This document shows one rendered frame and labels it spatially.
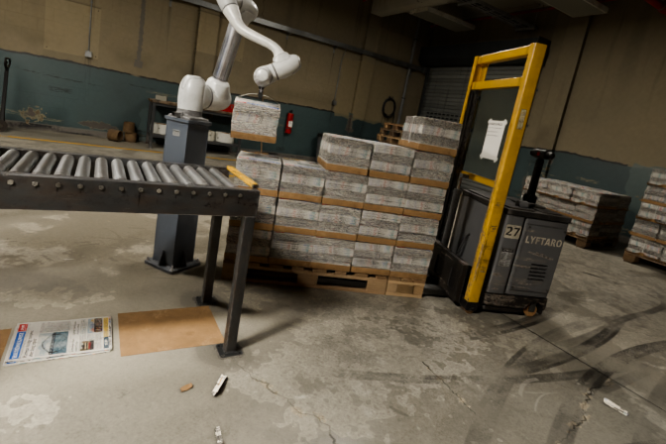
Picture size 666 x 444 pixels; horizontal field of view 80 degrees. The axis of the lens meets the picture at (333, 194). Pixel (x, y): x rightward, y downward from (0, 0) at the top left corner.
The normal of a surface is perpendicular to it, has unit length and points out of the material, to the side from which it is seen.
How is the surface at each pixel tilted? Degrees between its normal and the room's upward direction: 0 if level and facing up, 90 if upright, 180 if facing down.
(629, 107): 90
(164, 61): 90
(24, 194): 90
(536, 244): 90
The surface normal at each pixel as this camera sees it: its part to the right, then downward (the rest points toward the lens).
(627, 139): -0.85, -0.06
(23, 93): 0.49, 0.25
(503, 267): 0.16, 0.22
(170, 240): -0.43, 0.09
